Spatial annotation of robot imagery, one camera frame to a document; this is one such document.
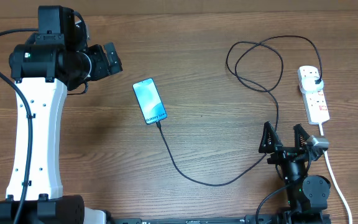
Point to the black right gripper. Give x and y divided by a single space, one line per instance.
281 152

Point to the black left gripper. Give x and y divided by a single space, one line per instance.
103 70

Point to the blue Galaxy smartphone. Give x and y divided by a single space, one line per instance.
149 101

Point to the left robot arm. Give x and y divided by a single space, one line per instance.
53 62

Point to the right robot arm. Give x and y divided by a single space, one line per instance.
307 194

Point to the white charger plug adapter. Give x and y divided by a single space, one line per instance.
309 85

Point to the white power strip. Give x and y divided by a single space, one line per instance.
315 103

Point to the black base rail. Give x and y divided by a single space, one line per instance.
248 219

